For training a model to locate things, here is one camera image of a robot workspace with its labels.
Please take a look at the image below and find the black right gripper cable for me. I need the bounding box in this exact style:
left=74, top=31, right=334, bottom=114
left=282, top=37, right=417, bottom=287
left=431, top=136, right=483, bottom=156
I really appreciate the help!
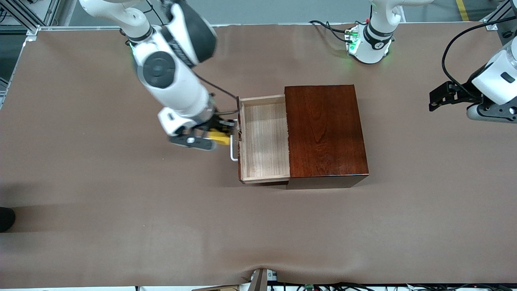
left=190, top=73, right=240, bottom=117

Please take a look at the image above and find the wooden drawer with white handle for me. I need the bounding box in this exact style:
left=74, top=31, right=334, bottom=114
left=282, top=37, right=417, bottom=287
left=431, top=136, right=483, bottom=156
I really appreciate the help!
left=230, top=94, right=291, bottom=186

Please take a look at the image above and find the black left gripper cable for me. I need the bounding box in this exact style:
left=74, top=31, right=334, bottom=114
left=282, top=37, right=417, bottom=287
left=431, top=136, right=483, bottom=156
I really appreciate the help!
left=441, top=16, right=517, bottom=93

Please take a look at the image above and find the brown table cover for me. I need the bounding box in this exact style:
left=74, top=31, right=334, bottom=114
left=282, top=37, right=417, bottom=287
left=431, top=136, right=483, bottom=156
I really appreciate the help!
left=0, top=22, right=517, bottom=288

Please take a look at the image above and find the dark wooden drawer cabinet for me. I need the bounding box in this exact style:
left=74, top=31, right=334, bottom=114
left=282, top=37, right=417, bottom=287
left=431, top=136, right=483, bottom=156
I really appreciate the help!
left=284, top=84, right=370, bottom=190

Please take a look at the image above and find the yellow block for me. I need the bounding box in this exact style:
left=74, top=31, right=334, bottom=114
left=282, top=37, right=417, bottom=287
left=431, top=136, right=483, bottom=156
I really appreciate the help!
left=201, top=130, right=231, bottom=146

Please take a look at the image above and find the aluminium table edge rail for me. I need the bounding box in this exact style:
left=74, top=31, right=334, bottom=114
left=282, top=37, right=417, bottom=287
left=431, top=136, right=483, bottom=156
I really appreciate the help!
left=0, top=23, right=491, bottom=110

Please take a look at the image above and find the black left arm base cable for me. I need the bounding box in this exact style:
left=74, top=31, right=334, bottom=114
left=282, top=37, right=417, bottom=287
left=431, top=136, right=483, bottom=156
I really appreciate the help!
left=309, top=19, right=358, bottom=44

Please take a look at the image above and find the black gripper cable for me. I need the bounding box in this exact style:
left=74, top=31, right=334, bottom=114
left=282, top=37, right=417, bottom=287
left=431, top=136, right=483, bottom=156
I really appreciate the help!
left=190, top=73, right=240, bottom=117
left=441, top=16, right=517, bottom=93

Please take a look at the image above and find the yellow floor tape strip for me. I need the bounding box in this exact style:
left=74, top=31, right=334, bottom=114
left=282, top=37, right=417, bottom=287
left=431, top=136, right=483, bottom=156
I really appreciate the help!
left=456, top=0, right=471, bottom=21

